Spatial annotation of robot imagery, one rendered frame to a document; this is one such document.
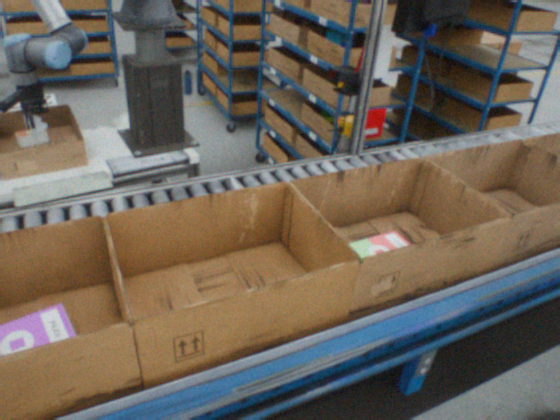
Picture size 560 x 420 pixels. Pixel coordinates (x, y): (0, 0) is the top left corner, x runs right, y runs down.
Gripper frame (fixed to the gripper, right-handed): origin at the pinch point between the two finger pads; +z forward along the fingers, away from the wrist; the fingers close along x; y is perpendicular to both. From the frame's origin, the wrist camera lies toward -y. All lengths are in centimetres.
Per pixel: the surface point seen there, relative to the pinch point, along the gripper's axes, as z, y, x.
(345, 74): -28, 93, -72
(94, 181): 3.7, 8.0, -41.0
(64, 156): -1.3, 3.4, -27.5
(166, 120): -7, 41, -31
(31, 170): 1.8, -7.6, -25.3
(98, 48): 41, 126, 262
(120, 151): 3.9, 24.8, -24.4
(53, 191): 3.7, -5.3, -39.8
